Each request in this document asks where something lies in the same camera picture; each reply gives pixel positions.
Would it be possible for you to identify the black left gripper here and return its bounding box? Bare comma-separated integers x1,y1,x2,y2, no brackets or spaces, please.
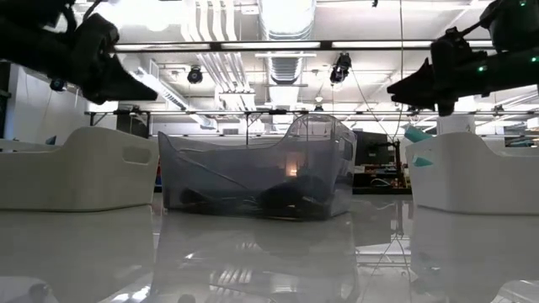
69,12,159,105

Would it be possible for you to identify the black background monitor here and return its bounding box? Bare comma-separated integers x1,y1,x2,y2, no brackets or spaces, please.
353,130,392,166

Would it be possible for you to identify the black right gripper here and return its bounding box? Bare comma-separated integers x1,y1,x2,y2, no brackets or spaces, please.
386,27,492,118

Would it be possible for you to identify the white plastic bin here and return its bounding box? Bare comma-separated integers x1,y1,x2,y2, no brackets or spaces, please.
404,130,539,216
0,125,160,212

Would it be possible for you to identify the black overhead frame bar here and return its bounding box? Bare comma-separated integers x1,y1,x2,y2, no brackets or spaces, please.
111,40,494,52

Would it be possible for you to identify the silver ceiling duct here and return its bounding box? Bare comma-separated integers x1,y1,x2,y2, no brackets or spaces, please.
257,0,318,127

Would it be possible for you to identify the black background stand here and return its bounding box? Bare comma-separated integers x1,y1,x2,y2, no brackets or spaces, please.
391,141,408,194

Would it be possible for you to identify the grey translucent plastic bin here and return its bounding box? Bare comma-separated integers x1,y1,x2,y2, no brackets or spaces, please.
157,113,358,222

